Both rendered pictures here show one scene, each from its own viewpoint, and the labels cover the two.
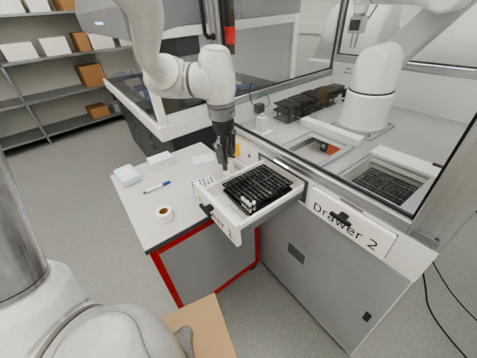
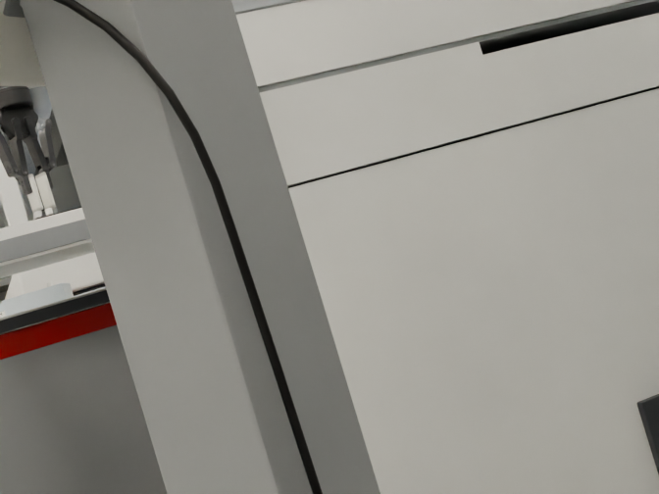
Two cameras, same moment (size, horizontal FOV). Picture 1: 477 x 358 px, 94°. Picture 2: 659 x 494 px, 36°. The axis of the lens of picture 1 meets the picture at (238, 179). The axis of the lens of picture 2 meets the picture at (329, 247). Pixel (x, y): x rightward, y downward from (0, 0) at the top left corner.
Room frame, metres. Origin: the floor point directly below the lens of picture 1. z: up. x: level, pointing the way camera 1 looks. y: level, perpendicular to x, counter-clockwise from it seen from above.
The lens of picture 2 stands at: (-1.03, -0.90, 0.68)
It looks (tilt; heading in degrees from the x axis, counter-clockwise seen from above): 1 degrees up; 14
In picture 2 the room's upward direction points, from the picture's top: 17 degrees counter-clockwise
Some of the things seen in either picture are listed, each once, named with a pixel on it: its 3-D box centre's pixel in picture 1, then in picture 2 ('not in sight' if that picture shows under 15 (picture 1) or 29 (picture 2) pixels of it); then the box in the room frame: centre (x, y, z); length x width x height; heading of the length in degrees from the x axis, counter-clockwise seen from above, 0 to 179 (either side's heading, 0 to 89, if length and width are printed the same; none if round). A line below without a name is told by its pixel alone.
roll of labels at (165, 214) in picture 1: (165, 214); not in sight; (0.67, 0.33, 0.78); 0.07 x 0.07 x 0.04
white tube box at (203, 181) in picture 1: (203, 185); (38, 300); (0.85, 0.18, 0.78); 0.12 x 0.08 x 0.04; 108
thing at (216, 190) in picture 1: (258, 189); (103, 227); (0.69, -0.08, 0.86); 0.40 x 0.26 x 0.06; 124
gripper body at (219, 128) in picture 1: (223, 130); (15, 114); (0.71, 0.04, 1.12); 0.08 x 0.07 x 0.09; 150
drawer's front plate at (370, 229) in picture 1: (344, 219); not in sight; (0.49, -0.35, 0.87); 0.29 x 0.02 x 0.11; 34
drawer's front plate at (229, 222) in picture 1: (215, 211); not in sight; (0.57, 0.09, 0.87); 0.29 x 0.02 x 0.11; 34
